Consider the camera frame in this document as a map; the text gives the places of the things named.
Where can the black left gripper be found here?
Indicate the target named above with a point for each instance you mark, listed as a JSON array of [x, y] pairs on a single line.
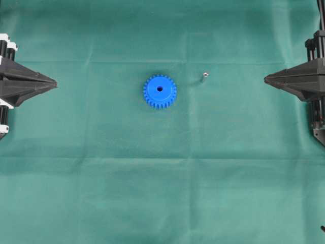
[[14, 93]]

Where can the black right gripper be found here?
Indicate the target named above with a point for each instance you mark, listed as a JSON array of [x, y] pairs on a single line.
[[306, 72]]

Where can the small silver metal shaft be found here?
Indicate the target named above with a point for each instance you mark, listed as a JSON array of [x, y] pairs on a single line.
[[204, 77]]

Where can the blue plastic gear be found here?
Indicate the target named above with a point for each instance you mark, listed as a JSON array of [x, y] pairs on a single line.
[[160, 91]]

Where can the green cloth mat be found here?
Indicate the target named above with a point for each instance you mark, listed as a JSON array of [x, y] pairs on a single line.
[[232, 160]]

